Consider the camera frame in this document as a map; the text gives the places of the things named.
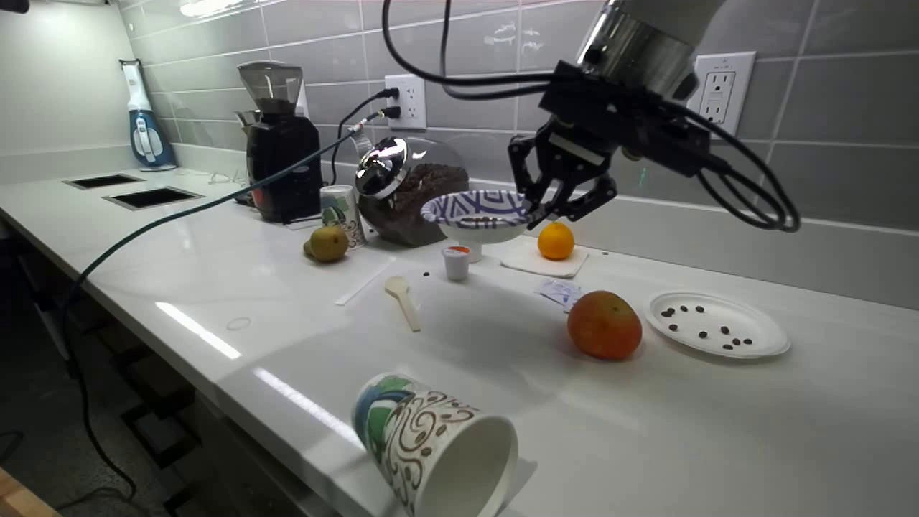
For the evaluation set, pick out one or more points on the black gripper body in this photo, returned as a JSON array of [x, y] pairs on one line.
[[593, 118]]

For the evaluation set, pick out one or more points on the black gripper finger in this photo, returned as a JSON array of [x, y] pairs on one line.
[[535, 167], [571, 189]]

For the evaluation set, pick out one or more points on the blue patterned paper bowl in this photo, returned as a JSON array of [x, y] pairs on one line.
[[478, 216]]

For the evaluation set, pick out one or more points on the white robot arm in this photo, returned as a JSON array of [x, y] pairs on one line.
[[632, 51]]

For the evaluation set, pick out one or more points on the small orange fruit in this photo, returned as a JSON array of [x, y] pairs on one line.
[[555, 243]]

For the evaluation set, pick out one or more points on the white paper napkin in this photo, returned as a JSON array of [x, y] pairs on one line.
[[522, 256]]

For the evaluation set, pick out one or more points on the small white pod cup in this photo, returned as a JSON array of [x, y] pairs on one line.
[[456, 263]]

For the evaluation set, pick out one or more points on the red orange apple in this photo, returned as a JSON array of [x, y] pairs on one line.
[[604, 326]]

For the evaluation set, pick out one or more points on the glass jar with coffee beans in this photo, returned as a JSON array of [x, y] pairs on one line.
[[396, 176]]

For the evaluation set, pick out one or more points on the white oval paper plate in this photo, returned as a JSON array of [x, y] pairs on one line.
[[716, 326]]

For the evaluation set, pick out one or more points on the white plastic spoon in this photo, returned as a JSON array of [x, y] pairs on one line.
[[400, 291]]

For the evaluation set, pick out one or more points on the white straw stick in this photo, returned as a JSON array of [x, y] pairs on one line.
[[363, 285]]

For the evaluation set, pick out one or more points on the green pear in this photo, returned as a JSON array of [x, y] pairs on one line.
[[329, 245]]

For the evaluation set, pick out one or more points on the black coffee grinder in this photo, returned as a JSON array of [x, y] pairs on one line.
[[280, 144]]

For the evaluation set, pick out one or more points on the tipped patterned paper cup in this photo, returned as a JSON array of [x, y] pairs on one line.
[[441, 454]]

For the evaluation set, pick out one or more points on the blue white dispenser bottle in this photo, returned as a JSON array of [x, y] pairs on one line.
[[148, 143]]

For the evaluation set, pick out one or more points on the white wall outlet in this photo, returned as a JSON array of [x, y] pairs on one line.
[[722, 87], [412, 101]]

